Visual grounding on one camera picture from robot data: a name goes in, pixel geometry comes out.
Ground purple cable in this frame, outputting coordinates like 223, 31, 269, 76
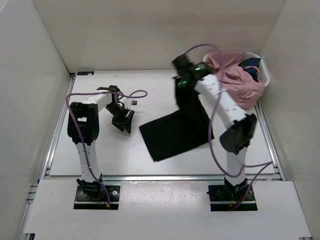
65, 89, 148, 205
184, 44, 273, 208

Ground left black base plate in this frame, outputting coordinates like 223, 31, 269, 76
73, 185, 121, 210

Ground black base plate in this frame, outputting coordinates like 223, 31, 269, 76
73, 185, 121, 210
207, 185, 258, 212

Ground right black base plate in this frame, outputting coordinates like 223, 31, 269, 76
207, 185, 258, 212

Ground blue white label sticker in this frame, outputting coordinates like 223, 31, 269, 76
77, 71, 95, 76

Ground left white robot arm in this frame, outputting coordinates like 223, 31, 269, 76
65, 85, 135, 206

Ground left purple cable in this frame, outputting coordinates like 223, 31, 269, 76
65, 89, 148, 205

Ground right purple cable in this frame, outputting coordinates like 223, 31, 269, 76
184, 44, 273, 208

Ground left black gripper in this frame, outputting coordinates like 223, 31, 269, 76
104, 103, 135, 134

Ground black trousers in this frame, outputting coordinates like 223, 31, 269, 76
139, 86, 215, 162

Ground pink garment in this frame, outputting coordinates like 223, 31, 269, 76
205, 50, 266, 110

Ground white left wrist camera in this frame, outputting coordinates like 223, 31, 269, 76
123, 98, 138, 109

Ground white plastic basket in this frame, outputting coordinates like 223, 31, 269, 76
202, 50, 271, 101

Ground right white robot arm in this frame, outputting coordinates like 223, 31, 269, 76
172, 54, 257, 200

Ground aluminium frame rail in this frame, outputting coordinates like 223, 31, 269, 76
44, 173, 282, 182

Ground dark blue garment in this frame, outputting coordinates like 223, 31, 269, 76
238, 57, 261, 82

